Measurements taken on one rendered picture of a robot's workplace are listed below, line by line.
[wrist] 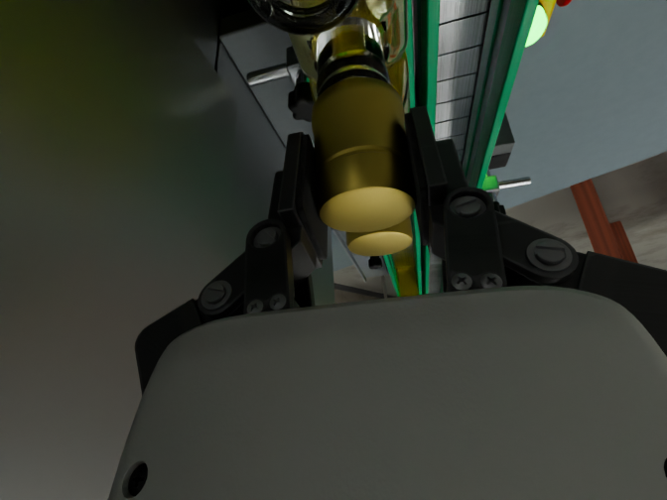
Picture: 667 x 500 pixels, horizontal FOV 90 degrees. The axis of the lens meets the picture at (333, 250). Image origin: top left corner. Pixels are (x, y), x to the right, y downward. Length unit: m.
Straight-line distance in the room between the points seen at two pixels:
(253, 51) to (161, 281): 0.30
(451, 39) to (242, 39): 0.23
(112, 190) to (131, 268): 0.04
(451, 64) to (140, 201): 0.39
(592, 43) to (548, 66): 0.06
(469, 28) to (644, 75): 0.48
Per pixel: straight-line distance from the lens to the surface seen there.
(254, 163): 0.42
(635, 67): 0.84
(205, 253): 0.24
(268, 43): 0.43
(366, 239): 0.16
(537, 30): 0.53
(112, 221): 0.19
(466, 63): 0.49
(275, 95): 0.48
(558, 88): 0.79
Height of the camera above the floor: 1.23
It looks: 22 degrees down
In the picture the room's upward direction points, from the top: 177 degrees clockwise
